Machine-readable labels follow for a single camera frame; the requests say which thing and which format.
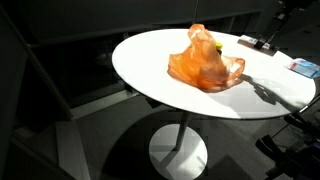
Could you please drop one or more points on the yellow green small object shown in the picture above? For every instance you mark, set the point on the yellow green small object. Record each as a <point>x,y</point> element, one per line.
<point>219,45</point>

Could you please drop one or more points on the white round table base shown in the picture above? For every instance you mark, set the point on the white round table base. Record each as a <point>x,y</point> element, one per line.
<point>187,163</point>

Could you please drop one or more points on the orange plastic bag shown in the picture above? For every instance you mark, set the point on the orange plastic bag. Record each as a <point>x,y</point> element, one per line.
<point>202,66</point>

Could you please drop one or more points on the blue tissue packet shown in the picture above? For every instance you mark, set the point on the blue tissue packet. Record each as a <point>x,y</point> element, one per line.
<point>305,68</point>

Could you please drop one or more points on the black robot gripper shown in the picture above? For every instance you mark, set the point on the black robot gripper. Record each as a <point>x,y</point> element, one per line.
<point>278,20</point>

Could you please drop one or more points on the table pedestal pole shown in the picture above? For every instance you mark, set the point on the table pedestal pole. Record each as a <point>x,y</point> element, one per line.
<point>182,128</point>

